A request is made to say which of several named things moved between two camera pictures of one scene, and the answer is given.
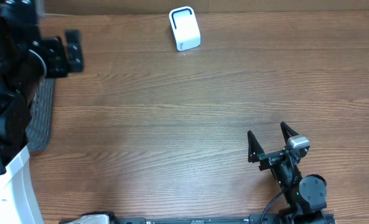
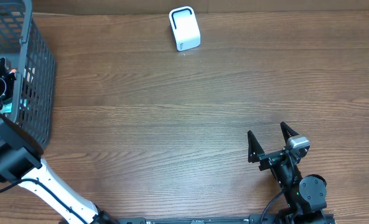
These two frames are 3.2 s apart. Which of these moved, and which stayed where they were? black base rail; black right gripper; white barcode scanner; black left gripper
Moved: black left gripper
Stayed: black right gripper; white barcode scanner; black base rail
